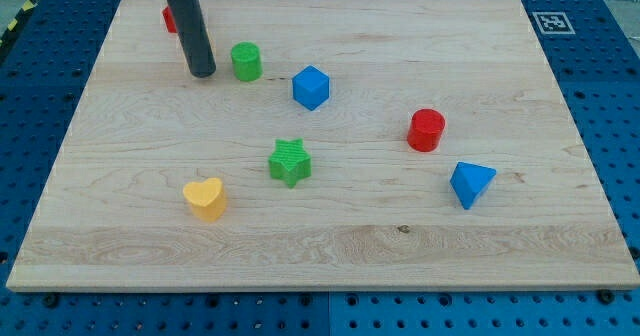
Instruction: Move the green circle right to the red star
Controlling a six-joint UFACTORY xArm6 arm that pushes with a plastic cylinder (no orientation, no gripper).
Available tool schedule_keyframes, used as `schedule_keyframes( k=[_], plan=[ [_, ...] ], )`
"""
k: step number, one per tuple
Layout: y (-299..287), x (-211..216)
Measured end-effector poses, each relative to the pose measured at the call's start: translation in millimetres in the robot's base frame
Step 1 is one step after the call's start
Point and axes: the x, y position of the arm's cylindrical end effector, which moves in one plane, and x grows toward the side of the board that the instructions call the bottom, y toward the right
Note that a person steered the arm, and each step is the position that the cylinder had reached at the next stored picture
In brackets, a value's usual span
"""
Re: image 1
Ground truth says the red cylinder block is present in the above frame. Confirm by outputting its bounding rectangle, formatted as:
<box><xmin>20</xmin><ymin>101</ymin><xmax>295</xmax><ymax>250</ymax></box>
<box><xmin>406</xmin><ymin>109</ymin><xmax>446</xmax><ymax>152</ymax></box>

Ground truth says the blue triangle block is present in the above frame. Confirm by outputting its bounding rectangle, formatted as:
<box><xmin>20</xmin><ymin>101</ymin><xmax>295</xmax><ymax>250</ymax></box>
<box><xmin>450</xmin><ymin>162</ymin><xmax>497</xmax><ymax>210</ymax></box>

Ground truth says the green cylinder block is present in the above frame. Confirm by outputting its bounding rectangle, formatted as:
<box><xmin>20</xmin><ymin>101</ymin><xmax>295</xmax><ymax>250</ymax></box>
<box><xmin>231</xmin><ymin>42</ymin><xmax>263</xmax><ymax>82</ymax></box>

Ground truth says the blue cube block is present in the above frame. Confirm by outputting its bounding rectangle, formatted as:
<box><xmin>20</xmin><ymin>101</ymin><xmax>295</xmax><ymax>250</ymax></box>
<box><xmin>292</xmin><ymin>65</ymin><xmax>330</xmax><ymax>111</ymax></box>

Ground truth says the yellow heart block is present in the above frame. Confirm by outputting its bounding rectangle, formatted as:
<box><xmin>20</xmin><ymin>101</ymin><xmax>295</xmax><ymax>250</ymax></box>
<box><xmin>182</xmin><ymin>178</ymin><xmax>227</xmax><ymax>222</ymax></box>

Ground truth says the red star block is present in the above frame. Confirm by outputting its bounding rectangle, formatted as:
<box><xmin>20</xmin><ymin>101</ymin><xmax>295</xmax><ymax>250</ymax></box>
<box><xmin>162</xmin><ymin>6</ymin><xmax>177</xmax><ymax>34</ymax></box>

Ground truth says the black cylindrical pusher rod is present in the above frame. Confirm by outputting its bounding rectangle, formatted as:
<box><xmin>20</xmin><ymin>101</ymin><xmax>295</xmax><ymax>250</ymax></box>
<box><xmin>167</xmin><ymin>0</ymin><xmax>216</xmax><ymax>78</ymax></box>

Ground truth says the wooden board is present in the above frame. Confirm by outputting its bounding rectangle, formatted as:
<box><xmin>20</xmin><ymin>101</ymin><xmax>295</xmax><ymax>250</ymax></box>
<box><xmin>7</xmin><ymin>0</ymin><xmax>639</xmax><ymax>293</ymax></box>

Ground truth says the green star block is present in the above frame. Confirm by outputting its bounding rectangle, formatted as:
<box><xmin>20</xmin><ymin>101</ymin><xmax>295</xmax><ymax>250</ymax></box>
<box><xmin>268</xmin><ymin>138</ymin><xmax>312</xmax><ymax>188</ymax></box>

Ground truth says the white fiducial marker tag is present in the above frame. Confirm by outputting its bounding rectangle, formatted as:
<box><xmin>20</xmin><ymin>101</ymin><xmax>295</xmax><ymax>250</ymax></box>
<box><xmin>532</xmin><ymin>11</ymin><xmax>575</xmax><ymax>35</ymax></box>

